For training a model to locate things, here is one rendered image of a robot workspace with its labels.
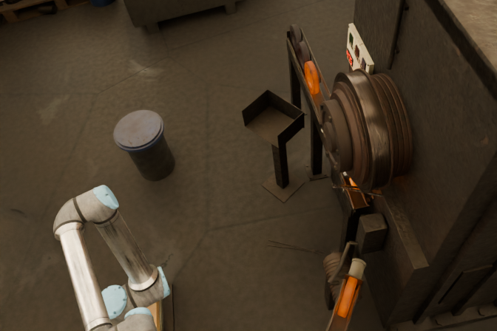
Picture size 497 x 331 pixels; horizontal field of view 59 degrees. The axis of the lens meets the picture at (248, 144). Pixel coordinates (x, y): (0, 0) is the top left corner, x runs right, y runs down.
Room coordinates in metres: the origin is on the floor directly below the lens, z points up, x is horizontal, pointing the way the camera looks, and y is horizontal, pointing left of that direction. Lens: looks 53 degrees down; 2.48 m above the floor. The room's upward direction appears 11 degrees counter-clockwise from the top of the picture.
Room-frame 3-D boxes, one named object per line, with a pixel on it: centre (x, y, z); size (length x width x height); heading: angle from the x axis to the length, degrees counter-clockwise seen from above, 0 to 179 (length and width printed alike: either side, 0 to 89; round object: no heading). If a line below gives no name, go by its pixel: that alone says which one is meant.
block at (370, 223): (0.74, -0.44, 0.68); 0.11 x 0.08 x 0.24; 91
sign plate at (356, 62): (1.32, -0.53, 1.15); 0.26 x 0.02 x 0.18; 1
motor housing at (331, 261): (0.65, -0.30, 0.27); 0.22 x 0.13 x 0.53; 1
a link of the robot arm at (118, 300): (0.77, 0.78, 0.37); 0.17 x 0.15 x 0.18; 109
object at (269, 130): (1.50, -0.16, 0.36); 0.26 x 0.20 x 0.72; 36
